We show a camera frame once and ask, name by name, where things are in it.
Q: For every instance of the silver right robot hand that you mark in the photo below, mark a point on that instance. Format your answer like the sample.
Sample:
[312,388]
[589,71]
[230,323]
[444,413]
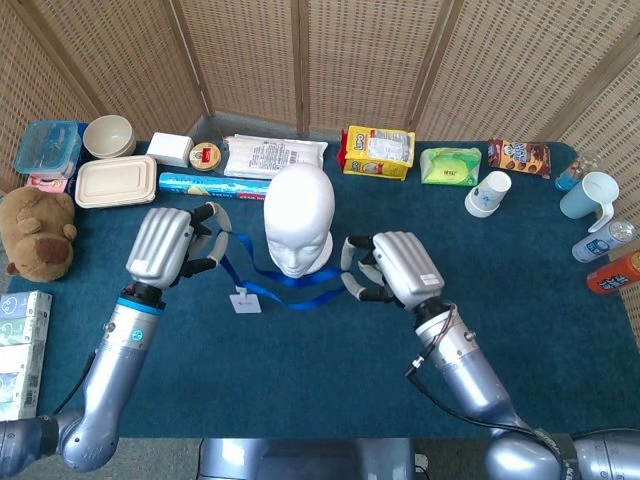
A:
[407,265]

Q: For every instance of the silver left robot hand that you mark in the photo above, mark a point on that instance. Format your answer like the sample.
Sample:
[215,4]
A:
[160,245]

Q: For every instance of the white ID badge card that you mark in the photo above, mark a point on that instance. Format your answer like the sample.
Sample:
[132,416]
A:
[245,303]

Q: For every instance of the silver-blue left robot arm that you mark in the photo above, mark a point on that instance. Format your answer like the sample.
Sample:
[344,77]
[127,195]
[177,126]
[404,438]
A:
[115,360]

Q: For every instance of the silver-blue right robot arm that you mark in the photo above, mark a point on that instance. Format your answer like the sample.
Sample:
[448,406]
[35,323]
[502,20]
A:
[465,370]

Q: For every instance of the beige lidded lunch box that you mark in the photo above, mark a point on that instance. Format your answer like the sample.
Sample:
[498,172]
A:
[115,182]

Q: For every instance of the blue plastic wrap box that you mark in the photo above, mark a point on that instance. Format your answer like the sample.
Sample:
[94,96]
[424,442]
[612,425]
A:
[210,186]

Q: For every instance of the small white cardboard box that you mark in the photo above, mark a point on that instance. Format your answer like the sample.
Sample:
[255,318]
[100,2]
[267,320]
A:
[169,149]

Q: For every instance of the round tin with red label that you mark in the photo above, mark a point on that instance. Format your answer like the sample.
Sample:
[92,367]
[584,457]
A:
[205,156]

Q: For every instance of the stack of white paper cups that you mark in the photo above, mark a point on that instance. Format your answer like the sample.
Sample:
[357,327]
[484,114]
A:
[487,195]

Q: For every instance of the green tissue pack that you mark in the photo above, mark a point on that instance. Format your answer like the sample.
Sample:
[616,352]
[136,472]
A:
[450,167]

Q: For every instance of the yellow snack bag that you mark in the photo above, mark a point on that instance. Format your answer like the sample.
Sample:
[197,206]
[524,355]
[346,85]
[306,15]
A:
[380,152]

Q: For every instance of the white foam mannequin head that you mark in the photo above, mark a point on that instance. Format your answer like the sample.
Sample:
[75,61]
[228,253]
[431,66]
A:
[300,215]

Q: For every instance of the beige paper bowl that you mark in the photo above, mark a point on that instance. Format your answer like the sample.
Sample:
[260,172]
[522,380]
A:
[107,135]

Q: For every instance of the brown plush toy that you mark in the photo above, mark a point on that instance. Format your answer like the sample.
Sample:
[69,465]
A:
[35,230]

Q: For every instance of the pink box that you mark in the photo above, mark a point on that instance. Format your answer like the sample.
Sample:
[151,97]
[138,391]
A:
[47,184]

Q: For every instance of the clear packet with white label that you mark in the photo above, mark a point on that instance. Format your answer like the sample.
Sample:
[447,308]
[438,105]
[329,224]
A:
[270,155]

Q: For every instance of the blue lidded plastic container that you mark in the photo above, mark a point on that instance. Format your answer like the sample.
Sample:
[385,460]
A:
[47,147]

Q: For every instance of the teal table cloth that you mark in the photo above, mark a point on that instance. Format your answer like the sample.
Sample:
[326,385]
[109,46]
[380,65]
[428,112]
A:
[300,375]

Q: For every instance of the brown cookie bag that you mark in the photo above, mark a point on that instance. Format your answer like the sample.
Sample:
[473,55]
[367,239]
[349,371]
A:
[520,157]

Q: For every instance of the pocket tissue multipack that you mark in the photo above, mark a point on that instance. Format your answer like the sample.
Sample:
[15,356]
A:
[22,350]

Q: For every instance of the clear bottle with blue label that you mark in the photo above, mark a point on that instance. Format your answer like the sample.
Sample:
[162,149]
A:
[572,175]

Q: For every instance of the light blue plastic mug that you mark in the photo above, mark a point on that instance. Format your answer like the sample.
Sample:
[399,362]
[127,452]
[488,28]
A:
[587,197]

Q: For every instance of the clear water bottle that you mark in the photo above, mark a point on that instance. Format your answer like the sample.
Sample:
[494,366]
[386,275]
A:
[600,242]

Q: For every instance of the orange drink bottle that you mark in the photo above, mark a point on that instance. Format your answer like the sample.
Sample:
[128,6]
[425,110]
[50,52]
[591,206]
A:
[615,275]

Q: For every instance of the wicker folding screen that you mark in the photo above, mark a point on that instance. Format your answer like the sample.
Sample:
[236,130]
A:
[350,60]

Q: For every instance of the grey robot torso base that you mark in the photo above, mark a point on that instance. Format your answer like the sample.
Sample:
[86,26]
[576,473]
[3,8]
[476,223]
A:
[300,460]

